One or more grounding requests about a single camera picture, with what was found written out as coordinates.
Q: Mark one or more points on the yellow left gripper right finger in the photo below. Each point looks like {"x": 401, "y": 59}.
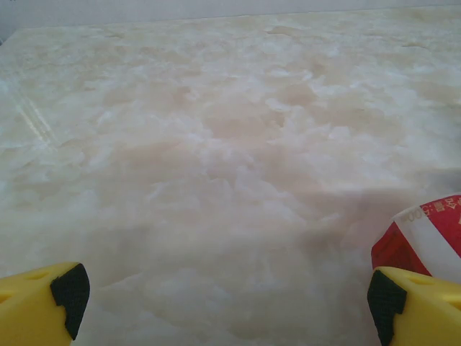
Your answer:
{"x": 425, "y": 310}

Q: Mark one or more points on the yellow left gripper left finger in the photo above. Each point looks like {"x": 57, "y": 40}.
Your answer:
{"x": 29, "y": 310}

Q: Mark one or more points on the clear bottle red white label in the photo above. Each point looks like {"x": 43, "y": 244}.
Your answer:
{"x": 432, "y": 234}

